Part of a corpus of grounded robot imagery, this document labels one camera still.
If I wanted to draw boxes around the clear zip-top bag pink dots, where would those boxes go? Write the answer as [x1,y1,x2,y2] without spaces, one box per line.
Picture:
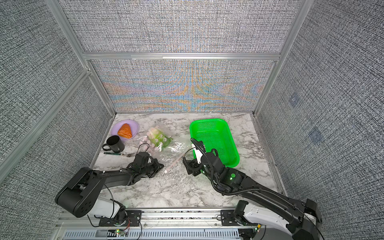
[136,123,192,174]

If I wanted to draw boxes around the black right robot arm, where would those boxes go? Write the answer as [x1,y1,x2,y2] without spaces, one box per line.
[183,138,324,240]

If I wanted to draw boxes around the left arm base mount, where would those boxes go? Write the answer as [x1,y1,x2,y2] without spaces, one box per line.
[99,210,143,227]

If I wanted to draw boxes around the purple plate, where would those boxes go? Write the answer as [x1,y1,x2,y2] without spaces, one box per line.
[110,120,140,142]

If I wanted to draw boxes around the black mug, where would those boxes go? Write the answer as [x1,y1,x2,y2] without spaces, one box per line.
[102,135,125,153]

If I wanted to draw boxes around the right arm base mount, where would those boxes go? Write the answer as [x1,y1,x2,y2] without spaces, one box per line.
[217,200,261,232]

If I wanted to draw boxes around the orange croissant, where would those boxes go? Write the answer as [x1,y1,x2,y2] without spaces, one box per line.
[118,124,133,139]

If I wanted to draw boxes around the green chinese cabbage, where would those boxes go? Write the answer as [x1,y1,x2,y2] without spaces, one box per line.
[147,128,173,148]

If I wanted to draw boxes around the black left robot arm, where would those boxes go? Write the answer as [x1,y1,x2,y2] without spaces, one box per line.
[55,152,164,218]

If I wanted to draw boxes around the green plastic basket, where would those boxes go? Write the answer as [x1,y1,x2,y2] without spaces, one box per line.
[190,119,240,168]

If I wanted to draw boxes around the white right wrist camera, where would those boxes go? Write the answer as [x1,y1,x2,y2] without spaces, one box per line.
[194,148,203,164]

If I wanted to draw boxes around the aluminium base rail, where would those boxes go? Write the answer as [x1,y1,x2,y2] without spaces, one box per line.
[53,207,301,240]

